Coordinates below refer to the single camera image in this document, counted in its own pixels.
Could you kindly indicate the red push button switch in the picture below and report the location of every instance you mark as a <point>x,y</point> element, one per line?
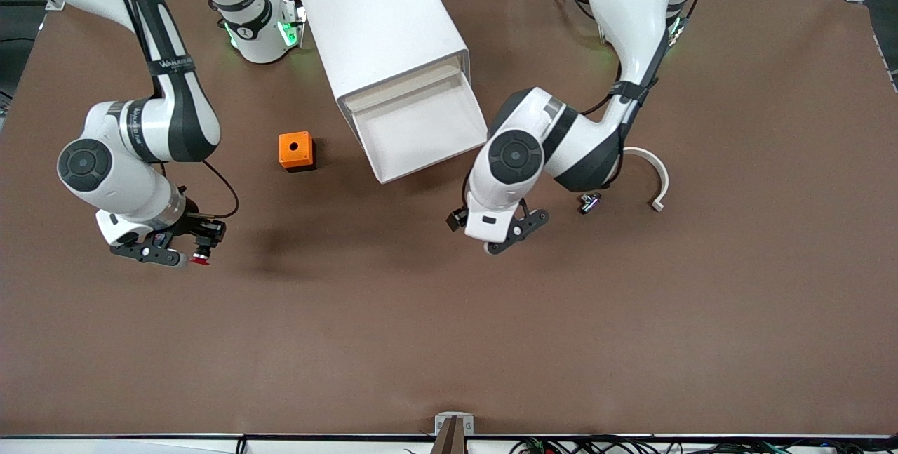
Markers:
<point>201,259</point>

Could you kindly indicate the silver key switch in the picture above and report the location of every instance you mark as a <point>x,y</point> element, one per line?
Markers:
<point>589,205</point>

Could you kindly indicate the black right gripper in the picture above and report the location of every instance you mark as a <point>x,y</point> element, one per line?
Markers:
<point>190,224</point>

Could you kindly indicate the white table edge rail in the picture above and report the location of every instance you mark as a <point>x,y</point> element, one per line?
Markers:
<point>105,447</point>

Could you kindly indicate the grey metal table bracket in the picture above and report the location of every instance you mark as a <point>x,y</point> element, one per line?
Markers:
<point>442,420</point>

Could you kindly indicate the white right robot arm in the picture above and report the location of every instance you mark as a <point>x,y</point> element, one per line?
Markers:
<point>119,173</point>

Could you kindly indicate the orange button box with hole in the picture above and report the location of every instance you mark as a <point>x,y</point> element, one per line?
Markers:
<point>285,142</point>

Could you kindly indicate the white curved plastic bracket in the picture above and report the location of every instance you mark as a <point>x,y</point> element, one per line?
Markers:
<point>663,177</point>

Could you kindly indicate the brown table cover sheet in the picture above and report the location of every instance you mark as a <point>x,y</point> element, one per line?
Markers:
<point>449,335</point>

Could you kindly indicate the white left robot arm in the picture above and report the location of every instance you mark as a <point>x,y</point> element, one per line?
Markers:
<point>631,5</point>

